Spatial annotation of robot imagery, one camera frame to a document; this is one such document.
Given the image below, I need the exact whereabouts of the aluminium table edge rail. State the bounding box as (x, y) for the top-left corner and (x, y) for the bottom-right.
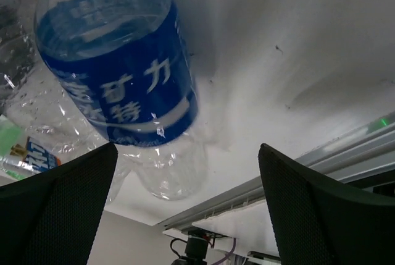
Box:
(160, 114), (394, 231)

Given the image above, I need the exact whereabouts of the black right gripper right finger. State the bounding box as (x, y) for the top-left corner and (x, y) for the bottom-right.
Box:
(260, 143), (394, 264)

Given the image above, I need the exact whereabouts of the white cap labelled bottle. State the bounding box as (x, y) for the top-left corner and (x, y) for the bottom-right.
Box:
(1, 115), (62, 180)

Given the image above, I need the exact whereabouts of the blue label plastic bottle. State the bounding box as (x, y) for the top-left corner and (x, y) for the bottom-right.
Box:
(34, 0), (207, 201)

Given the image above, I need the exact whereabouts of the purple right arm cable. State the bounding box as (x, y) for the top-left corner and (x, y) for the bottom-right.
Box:
(212, 237), (240, 265)

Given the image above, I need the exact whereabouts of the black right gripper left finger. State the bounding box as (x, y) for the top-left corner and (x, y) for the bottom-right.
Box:
(1, 143), (118, 264)

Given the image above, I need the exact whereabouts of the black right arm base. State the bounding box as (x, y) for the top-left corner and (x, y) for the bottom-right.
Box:
(170, 229), (215, 265)

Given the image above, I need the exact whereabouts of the clear unlabelled plastic bottle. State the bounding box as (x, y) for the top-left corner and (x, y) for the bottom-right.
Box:
(1, 0), (36, 114)

